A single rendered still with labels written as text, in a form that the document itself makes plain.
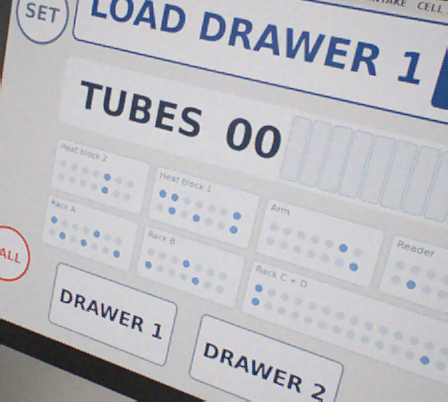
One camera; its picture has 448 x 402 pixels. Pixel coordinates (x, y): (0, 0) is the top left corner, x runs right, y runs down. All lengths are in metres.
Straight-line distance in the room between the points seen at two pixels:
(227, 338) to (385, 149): 0.15
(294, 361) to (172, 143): 0.15
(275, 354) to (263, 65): 0.18
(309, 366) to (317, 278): 0.06
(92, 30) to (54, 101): 0.05
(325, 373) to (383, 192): 0.12
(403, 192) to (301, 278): 0.08
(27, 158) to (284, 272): 0.19
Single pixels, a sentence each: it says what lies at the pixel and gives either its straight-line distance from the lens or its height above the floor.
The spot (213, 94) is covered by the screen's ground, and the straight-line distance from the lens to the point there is 0.35.
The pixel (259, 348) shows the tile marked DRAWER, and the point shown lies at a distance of 0.38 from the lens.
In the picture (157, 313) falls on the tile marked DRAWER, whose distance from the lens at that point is 0.39.
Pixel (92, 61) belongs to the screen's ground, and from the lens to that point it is 0.39.
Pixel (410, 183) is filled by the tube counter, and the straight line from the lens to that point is 0.34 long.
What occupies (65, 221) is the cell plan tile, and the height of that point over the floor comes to 1.04.
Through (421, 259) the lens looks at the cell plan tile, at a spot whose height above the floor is 1.08.
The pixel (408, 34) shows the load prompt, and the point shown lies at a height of 1.17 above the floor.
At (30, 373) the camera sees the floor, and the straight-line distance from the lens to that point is 1.57.
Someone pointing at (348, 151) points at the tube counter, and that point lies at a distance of 0.34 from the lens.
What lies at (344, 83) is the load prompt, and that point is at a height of 1.14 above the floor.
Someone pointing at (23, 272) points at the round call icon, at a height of 1.01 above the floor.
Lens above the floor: 1.35
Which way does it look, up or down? 49 degrees down
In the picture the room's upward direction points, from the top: 4 degrees counter-clockwise
